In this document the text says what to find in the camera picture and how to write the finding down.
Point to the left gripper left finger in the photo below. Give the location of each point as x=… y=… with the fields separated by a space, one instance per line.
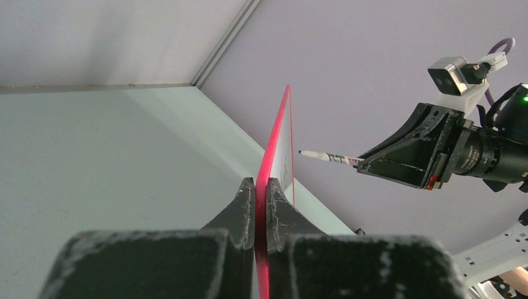
x=215 y=261

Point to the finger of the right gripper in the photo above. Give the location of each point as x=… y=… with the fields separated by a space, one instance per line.
x=416 y=164
x=422 y=125

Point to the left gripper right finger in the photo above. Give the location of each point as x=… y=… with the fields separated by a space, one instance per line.
x=305 y=262

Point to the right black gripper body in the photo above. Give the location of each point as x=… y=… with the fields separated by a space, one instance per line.
x=497 y=157

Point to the white whiteboard marker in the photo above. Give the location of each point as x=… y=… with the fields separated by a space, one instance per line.
x=335 y=158

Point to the pink framed whiteboard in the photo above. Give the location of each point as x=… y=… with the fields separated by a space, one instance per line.
x=277 y=162

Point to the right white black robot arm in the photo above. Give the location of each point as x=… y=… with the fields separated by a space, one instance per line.
x=508 y=250

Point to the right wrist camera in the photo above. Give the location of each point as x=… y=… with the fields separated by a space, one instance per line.
x=462 y=84

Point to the aluminium frame profile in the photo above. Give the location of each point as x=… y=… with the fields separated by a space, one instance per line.
x=235 y=28

